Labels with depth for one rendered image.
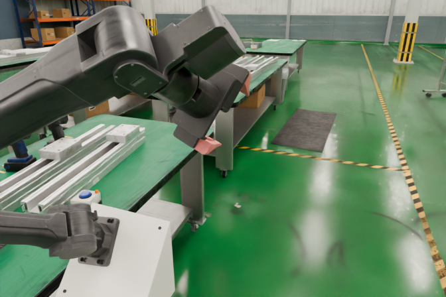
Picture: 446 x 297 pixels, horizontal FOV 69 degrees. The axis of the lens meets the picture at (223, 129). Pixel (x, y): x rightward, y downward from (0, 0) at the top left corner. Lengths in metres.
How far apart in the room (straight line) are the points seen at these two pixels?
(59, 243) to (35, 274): 0.42
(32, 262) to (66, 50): 0.94
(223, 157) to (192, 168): 0.87
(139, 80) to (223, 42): 0.10
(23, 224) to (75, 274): 0.30
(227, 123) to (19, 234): 2.30
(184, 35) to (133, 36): 0.06
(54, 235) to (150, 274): 0.25
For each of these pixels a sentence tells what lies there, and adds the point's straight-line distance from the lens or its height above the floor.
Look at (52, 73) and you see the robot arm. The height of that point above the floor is 1.46.
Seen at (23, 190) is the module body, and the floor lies 0.83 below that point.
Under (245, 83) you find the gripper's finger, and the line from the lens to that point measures 0.48.
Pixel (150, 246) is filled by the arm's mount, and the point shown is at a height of 0.96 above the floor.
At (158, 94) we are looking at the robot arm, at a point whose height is 1.43.
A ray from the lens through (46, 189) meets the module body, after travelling 1.45.
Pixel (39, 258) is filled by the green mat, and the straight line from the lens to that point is 1.24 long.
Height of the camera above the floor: 1.52
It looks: 21 degrees down
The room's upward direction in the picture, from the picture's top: straight up
